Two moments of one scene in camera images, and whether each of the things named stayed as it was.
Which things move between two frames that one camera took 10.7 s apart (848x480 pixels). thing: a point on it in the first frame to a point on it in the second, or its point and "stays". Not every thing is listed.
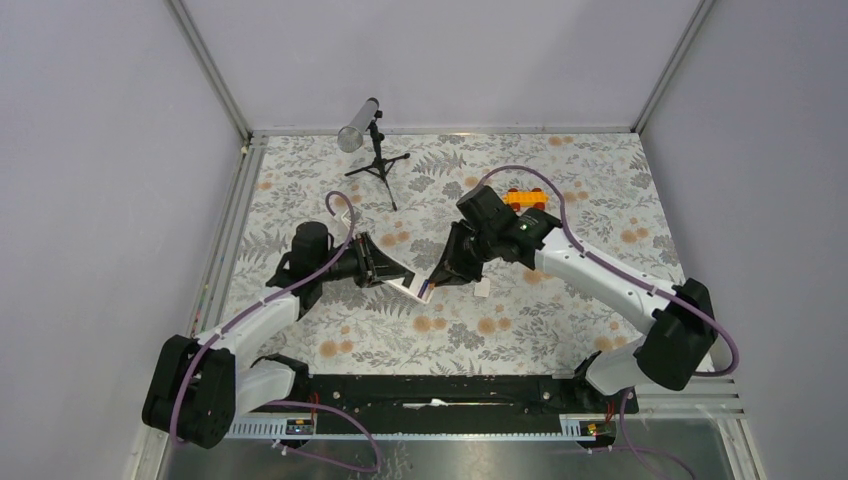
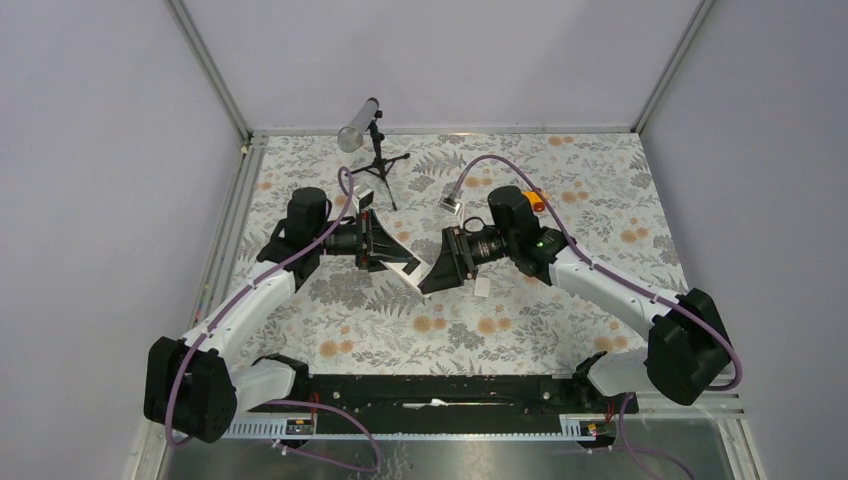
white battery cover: x=482 y=288 stays
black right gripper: x=452 y=269 stays
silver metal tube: x=350 y=138 stays
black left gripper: x=373 y=265 to x=372 y=238
